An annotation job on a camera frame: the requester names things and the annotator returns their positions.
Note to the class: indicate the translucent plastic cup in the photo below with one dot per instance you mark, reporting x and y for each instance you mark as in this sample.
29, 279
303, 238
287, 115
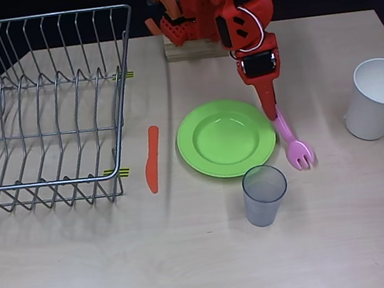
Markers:
262, 209

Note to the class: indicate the green plastic plate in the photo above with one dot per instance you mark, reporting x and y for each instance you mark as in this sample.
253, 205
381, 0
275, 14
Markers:
227, 139

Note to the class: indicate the orange plastic knife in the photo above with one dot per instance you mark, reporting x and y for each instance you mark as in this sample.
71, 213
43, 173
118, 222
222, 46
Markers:
152, 156

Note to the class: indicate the wooden base block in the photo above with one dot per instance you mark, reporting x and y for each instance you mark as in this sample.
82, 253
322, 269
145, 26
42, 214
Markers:
193, 50

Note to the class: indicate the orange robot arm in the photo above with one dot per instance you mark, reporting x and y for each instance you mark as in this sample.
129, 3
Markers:
201, 6

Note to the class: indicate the yellow black striped tape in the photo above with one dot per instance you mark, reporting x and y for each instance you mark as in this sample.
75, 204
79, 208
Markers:
130, 75
125, 172

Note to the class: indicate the white paper cup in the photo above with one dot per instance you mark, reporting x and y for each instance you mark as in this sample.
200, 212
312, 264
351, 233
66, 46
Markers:
367, 119

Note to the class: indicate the pink utensil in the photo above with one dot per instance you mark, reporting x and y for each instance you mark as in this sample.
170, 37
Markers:
297, 152

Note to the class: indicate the orange gripper black servo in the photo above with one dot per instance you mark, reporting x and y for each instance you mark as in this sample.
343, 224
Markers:
259, 65

